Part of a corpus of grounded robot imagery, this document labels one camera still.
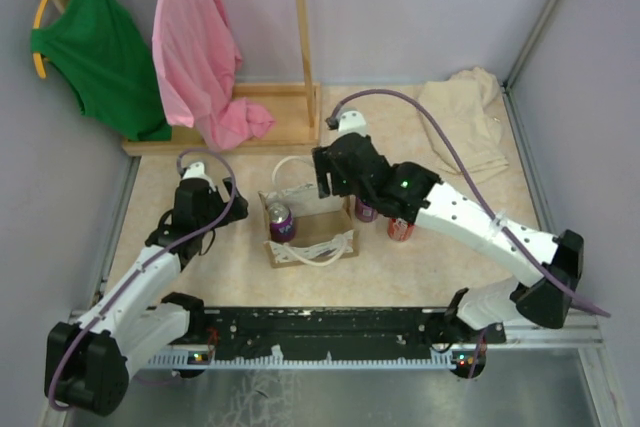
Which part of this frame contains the purple can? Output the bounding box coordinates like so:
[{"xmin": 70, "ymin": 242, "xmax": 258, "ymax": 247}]
[
  {"xmin": 354, "ymin": 197, "xmax": 378, "ymax": 223},
  {"xmin": 267, "ymin": 202, "xmax": 296, "ymax": 243}
]

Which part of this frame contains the red can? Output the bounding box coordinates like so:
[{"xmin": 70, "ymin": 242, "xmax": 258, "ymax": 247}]
[{"xmin": 387, "ymin": 218, "xmax": 414, "ymax": 242}]

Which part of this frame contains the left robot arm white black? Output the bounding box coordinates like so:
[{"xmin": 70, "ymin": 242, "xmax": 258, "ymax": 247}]
[{"xmin": 44, "ymin": 171, "xmax": 248, "ymax": 416}]

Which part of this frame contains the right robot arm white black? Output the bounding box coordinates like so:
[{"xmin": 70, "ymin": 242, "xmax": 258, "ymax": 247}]
[{"xmin": 312, "ymin": 133, "xmax": 584, "ymax": 343}]

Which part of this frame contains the wooden clothes rack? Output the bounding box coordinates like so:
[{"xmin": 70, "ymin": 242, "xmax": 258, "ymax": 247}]
[{"xmin": 49, "ymin": 0, "xmax": 321, "ymax": 157}]

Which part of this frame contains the beige folded cloth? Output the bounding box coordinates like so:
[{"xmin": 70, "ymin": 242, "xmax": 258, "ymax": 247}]
[{"xmin": 417, "ymin": 67, "xmax": 509, "ymax": 183}]

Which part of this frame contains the pink t-shirt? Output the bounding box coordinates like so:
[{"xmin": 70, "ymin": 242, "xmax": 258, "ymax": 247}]
[{"xmin": 152, "ymin": 0, "xmax": 275, "ymax": 151}]

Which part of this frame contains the green tank top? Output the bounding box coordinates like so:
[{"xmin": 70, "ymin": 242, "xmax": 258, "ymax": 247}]
[{"xmin": 31, "ymin": 0, "xmax": 172, "ymax": 142}]

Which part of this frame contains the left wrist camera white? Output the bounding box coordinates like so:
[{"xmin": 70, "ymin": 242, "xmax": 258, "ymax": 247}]
[{"xmin": 181, "ymin": 161, "xmax": 214, "ymax": 188}]

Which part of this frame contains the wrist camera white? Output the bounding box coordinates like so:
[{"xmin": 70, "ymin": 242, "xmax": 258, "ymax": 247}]
[
  {"xmin": 181, "ymin": 161, "xmax": 214, "ymax": 188},
  {"xmin": 326, "ymin": 109, "xmax": 368, "ymax": 137}
]

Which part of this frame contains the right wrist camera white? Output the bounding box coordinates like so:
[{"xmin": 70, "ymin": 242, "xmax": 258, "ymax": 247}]
[{"xmin": 326, "ymin": 109, "xmax": 368, "ymax": 137}]

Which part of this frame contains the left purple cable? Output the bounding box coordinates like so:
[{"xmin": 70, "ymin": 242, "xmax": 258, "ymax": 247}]
[{"xmin": 46, "ymin": 147, "xmax": 237, "ymax": 413}]

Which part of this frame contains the purple cable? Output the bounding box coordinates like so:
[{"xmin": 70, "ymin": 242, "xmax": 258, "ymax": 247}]
[
  {"xmin": 327, "ymin": 89, "xmax": 612, "ymax": 318},
  {"xmin": 46, "ymin": 147, "xmax": 237, "ymax": 413}
]

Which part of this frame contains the canvas bag with white handles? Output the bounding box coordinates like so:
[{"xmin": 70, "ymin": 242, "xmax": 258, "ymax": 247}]
[{"xmin": 258, "ymin": 156, "xmax": 360, "ymax": 268}]

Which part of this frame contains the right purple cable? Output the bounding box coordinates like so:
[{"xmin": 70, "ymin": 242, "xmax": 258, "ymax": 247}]
[{"xmin": 327, "ymin": 89, "xmax": 612, "ymax": 318}]

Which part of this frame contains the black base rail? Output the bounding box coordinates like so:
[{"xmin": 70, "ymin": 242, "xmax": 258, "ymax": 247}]
[{"xmin": 183, "ymin": 307, "xmax": 479, "ymax": 361}]

